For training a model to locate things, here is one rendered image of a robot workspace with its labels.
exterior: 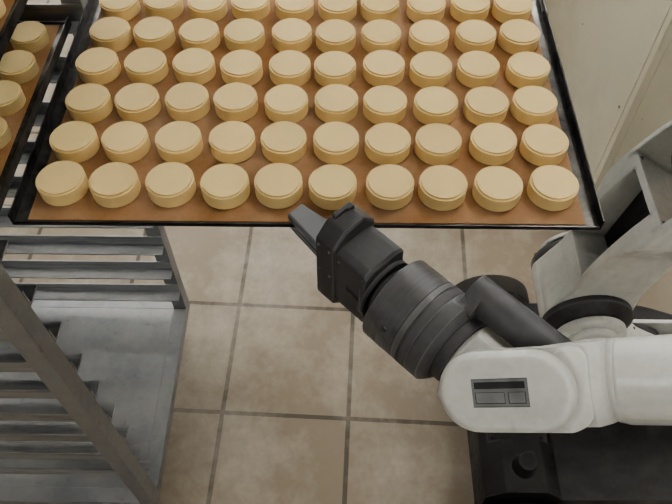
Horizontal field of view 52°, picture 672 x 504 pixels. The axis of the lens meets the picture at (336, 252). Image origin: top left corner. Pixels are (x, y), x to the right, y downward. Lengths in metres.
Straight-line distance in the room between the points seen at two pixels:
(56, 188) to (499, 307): 0.45
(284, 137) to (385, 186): 0.13
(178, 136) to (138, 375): 0.92
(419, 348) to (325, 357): 1.15
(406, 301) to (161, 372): 1.07
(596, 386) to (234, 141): 0.44
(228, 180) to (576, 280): 0.61
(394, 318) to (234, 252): 1.36
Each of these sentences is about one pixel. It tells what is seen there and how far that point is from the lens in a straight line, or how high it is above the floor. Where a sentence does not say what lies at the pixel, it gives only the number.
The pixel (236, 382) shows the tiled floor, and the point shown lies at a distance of 1.73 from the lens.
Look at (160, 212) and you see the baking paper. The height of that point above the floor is 1.00.
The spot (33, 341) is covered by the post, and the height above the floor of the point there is 0.82.
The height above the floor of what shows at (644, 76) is 0.60.
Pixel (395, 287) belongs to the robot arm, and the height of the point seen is 1.04.
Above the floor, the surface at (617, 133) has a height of 0.43.
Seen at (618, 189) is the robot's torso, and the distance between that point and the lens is 1.10.
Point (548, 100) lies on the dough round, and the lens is 0.83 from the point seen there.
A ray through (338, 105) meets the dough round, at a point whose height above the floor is 1.02.
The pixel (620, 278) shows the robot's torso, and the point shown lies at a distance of 1.12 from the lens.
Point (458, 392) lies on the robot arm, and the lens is 0.58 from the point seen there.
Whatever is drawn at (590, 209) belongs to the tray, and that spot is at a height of 1.00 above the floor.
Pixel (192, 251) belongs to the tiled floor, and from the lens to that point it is 1.96.
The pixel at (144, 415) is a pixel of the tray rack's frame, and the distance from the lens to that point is 1.58.
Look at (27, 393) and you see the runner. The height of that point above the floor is 0.60.
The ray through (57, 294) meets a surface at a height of 0.23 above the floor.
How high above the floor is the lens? 1.56
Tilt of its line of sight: 54 degrees down
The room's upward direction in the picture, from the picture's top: straight up
